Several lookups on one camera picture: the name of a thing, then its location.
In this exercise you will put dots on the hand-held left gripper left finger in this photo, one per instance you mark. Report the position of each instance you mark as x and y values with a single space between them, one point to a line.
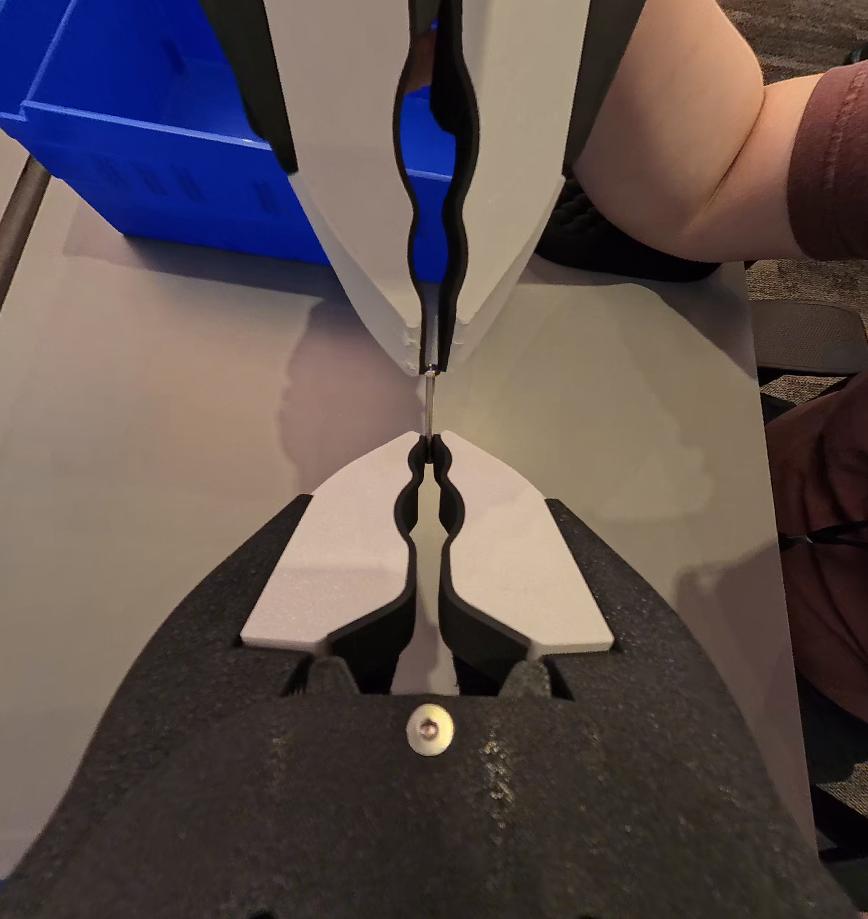
333 567

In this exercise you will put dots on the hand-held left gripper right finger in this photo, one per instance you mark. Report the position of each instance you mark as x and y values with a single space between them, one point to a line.
527 567

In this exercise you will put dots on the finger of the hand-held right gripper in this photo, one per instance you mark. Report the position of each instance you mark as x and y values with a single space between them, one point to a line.
347 143
520 143

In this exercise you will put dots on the blue plastic bin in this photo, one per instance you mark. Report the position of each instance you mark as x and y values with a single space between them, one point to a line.
154 179

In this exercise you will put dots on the long metal bolt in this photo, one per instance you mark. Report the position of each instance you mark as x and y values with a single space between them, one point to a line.
430 409

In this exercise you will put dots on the person's right forearm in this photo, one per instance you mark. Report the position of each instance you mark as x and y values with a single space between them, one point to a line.
692 143

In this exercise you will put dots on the black round textured pad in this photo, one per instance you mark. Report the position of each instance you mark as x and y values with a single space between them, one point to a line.
620 251

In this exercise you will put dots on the person in maroon shirt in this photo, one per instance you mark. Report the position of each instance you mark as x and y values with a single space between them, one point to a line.
850 158

